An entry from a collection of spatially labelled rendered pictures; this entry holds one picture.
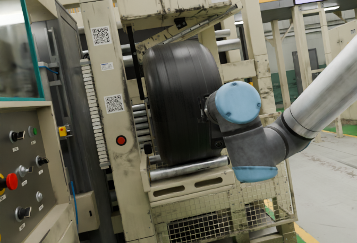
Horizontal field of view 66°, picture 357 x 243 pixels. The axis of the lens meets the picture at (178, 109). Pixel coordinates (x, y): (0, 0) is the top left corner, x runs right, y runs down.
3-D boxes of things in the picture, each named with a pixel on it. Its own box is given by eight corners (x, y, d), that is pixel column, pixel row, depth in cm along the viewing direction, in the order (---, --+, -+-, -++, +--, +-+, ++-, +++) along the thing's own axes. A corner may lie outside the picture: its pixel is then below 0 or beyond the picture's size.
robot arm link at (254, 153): (294, 168, 60) (275, 114, 61) (262, 188, 53) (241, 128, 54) (260, 170, 68) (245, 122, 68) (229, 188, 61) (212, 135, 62)
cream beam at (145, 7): (120, 20, 140) (115, -8, 139) (124, 33, 165) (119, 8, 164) (233, 4, 146) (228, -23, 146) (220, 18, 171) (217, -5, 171)
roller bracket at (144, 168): (143, 193, 107) (139, 169, 106) (144, 168, 146) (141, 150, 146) (152, 191, 107) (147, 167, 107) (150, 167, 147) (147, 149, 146)
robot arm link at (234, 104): (228, 132, 54) (212, 85, 55) (214, 132, 67) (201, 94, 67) (270, 118, 56) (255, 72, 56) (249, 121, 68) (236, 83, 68)
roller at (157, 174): (148, 176, 116) (149, 184, 112) (146, 168, 114) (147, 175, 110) (227, 160, 120) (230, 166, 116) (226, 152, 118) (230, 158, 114)
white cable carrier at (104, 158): (101, 169, 117) (79, 59, 114) (102, 166, 122) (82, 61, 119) (111, 167, 117) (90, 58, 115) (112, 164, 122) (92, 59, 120)
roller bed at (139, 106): (121, 159, 155) (111, 108, 154) (123, 154, 170) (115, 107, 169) (155, 153, 158) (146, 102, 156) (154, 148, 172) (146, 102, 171)
